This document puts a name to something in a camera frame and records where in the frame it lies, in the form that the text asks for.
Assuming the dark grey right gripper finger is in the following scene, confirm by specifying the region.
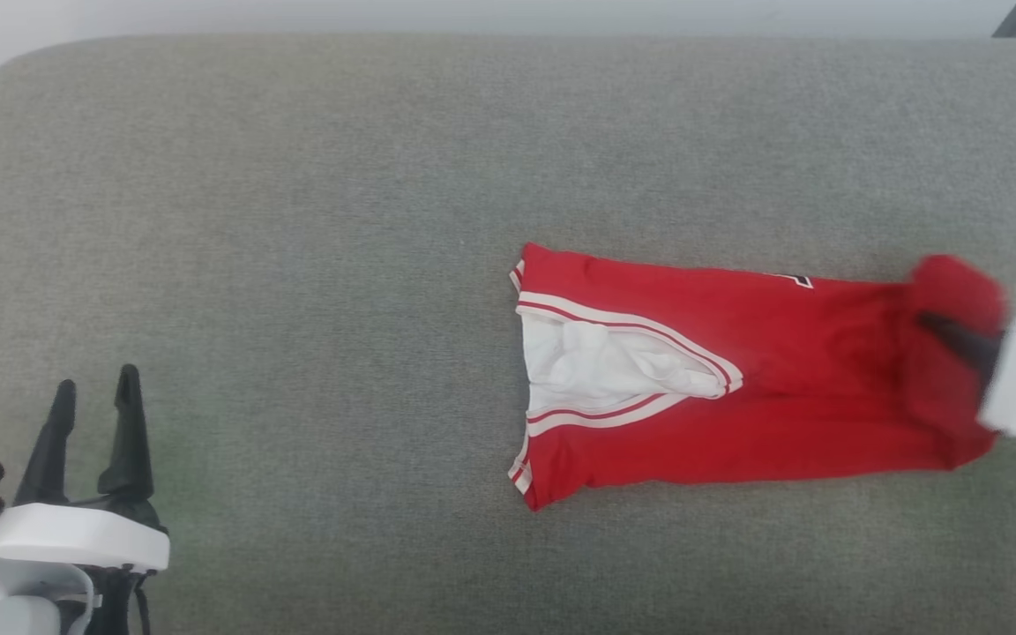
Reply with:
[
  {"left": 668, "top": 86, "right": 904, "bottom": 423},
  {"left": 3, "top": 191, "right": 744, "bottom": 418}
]
[{"left": 917, "top": 310, "right": 1005, "bottom": 373}]

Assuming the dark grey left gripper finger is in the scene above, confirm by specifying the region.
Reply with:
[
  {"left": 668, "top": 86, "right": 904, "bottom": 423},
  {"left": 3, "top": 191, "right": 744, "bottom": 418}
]
[
  {"left": 97, "top": 364, "right": 157, "bottom": 505},
  {"left": 13, "top": 379, "right": 78, "bottom": 507}
]

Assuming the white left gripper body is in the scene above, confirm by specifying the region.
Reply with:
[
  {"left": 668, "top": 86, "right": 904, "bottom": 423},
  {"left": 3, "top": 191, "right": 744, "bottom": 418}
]
[{"left": 0, "top": 501, "right": 171, "bottom": 635}]

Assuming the red white basketball jersey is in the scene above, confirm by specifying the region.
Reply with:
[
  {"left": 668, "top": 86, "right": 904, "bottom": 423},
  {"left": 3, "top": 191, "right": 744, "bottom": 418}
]
[{"left": 508, "top": 243, "right": 1008, "bottom": 512}]

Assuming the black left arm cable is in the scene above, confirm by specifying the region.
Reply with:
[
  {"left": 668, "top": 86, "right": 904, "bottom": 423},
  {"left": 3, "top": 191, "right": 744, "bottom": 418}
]
[{"left": 132, "top": 573, "right": 153, "bottom": 635}]

